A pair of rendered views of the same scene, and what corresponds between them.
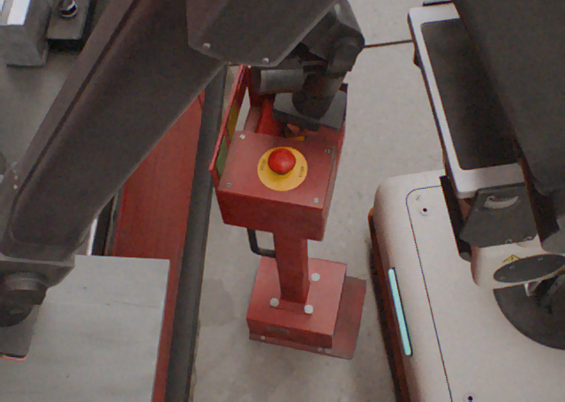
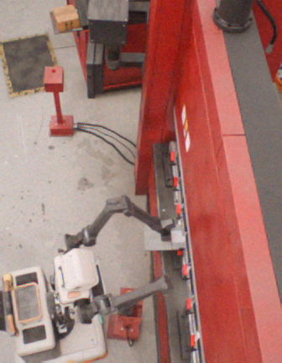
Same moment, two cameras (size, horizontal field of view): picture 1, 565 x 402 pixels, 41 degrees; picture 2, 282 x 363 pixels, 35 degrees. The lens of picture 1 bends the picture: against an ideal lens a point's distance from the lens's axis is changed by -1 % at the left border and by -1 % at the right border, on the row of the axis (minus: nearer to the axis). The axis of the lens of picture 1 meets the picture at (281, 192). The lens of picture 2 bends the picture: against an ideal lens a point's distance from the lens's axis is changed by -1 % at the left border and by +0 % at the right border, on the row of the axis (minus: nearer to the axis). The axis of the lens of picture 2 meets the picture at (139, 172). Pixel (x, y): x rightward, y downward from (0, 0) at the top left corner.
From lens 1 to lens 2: 2.41 m
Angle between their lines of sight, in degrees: 57
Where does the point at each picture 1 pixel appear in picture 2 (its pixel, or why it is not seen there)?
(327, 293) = (117, 324)
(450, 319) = not seen: hidden behind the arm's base
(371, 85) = not seen: outside the picture
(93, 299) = (155, 243)
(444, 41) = (100, 291)
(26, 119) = (185, 291)
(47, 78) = (183, 302)
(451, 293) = not seen: hidden behind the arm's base
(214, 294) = (151, 329)
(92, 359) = (153, 234)
